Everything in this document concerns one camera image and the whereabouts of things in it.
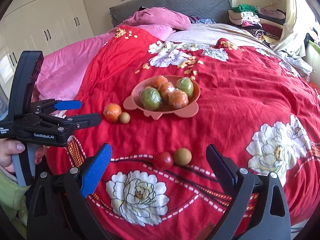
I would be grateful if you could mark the small tan longan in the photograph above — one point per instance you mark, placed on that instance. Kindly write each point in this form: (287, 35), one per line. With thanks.
(124, 118)

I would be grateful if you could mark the cream wardrobe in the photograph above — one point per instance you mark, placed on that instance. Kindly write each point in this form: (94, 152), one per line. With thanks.
(50, 17)

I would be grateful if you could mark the white crumpled clothing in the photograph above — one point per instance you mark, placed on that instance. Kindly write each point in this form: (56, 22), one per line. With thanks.
(295, 60)

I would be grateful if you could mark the patterned pillow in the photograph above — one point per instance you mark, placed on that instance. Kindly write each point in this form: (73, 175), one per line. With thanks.
(202, 21)

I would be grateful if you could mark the beige blanket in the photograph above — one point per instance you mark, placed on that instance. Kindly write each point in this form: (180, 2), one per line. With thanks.
(212, 32)

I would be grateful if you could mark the pink pillow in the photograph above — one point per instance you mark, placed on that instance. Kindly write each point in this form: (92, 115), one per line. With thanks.
(162, 17)
(158, 33)

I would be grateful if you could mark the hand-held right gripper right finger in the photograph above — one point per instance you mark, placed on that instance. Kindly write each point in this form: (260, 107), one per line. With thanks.
(222, 172)

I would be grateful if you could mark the pink plastic bowl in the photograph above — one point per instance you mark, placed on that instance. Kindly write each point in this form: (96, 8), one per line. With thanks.
(185, 111)

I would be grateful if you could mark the person's left forearm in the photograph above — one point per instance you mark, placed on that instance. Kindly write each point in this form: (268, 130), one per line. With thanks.
(11, 195)

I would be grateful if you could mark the person's left hand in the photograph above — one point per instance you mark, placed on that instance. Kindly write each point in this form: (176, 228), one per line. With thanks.
(8, 152)

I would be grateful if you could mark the large tan longan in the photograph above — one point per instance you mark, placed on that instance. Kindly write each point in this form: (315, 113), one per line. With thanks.
(182, 156)

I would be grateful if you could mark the red plastic bag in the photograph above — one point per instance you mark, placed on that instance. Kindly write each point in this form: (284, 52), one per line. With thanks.
(316, 90)

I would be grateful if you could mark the red tomato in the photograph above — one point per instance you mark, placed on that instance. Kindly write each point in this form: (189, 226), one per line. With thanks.
(163, 160)

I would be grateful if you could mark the red floral blanket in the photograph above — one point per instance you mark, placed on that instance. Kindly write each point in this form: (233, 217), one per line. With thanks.
(237, 100)

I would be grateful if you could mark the pink bedsheet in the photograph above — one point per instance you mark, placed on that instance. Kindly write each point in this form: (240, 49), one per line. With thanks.
(65, 62)

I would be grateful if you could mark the green fruit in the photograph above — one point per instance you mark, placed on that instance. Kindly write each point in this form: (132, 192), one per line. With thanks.
(185, 86)
(150, 98)

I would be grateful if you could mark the green knitted garment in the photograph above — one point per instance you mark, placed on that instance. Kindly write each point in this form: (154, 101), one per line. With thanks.
(243, 8)

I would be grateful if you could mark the pile of folded clothes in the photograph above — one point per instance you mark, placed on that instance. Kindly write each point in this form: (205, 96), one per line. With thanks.
(250, 22)

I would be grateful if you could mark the grey padded headboard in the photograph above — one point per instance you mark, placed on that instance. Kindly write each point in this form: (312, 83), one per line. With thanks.
(195, 2)

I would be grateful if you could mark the cream curtain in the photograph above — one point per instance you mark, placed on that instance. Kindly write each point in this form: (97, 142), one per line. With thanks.
(292, 17)

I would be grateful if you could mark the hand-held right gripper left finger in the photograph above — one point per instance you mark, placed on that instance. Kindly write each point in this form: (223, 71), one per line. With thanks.
(96, 170)

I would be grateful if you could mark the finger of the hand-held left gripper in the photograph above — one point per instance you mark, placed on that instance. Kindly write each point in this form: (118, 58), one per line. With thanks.
(70, 104)
(87, 120)

